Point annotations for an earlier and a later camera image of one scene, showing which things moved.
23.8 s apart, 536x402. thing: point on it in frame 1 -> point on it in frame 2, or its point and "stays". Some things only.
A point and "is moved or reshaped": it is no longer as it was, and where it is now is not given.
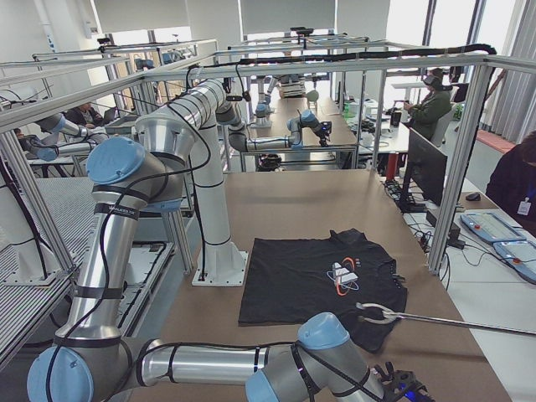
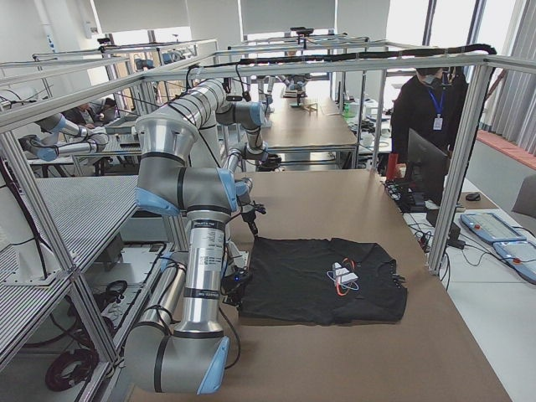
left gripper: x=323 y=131 -> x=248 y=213
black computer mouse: x=473 y=197 stays
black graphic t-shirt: x=282 y=280 is moved or reshaped
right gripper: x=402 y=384 -> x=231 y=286
